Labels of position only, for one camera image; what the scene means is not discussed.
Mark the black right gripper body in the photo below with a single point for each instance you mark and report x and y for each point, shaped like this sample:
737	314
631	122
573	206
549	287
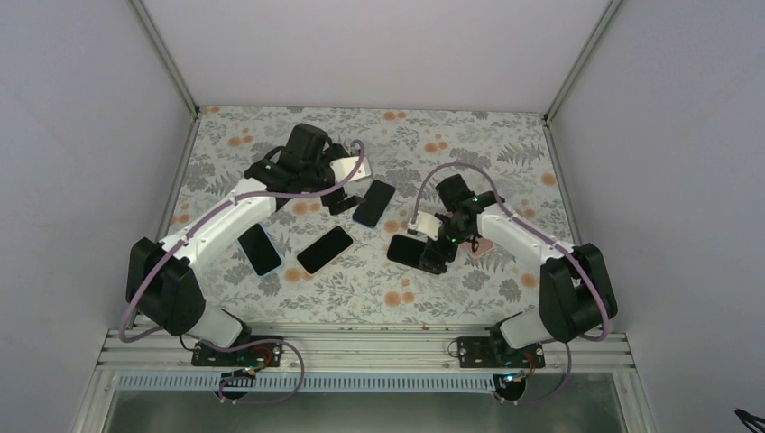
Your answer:
449	252

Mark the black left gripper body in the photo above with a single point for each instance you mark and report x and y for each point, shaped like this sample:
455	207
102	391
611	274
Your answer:
330	200

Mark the black smartphone from pink case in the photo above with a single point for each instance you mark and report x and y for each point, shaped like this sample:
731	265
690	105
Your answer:
376	200

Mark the pink phone case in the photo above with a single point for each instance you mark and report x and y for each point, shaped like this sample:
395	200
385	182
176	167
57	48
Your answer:
478	248

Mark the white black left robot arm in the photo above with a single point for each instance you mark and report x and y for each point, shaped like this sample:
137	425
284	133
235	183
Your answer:
162	279

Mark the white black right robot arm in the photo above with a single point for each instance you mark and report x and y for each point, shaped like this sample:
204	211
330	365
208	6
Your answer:
575	290

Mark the black phone light blue case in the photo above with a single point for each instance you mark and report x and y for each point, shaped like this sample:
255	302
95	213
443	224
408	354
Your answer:
260	251

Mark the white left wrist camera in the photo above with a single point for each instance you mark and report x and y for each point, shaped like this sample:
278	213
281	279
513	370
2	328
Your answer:
350	169

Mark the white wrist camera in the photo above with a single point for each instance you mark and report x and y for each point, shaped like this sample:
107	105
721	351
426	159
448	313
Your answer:
425	224
350	169

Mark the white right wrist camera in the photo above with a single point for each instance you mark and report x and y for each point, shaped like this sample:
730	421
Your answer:
425	224

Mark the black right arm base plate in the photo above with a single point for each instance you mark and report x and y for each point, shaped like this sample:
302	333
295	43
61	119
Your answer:
483	352

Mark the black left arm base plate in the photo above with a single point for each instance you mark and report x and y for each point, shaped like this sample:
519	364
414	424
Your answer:
259	352

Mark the white slotted cable duct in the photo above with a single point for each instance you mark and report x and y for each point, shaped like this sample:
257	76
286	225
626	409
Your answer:
312	382

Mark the aluminium rail frame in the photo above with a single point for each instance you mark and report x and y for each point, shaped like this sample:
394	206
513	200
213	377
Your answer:
361	348

